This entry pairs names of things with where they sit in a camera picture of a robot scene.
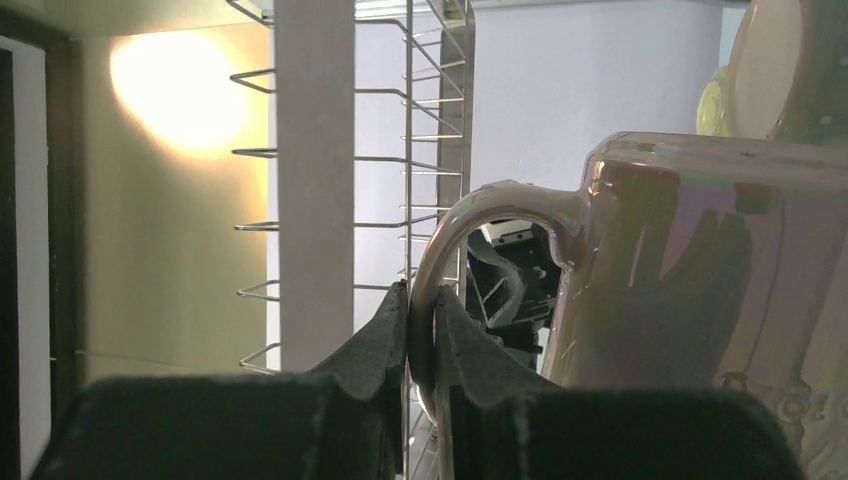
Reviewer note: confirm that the pale yellow faceted mug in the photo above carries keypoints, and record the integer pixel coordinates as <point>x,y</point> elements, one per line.
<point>710,116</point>

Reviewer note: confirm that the metal wire dish rack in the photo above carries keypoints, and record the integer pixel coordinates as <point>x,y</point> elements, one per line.
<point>414,92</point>

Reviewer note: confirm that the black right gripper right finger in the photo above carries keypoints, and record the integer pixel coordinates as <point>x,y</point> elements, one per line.
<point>499,420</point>

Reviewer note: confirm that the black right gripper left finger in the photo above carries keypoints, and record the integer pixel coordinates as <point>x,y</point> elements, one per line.
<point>340,420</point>

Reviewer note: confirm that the cream seahorse pattern mug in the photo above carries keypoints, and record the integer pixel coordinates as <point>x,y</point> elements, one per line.
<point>787,76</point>

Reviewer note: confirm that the iridescent pale pink mug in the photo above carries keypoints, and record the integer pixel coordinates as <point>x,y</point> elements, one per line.
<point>689,261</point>

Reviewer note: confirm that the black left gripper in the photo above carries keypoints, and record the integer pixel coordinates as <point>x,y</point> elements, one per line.
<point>512,285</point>

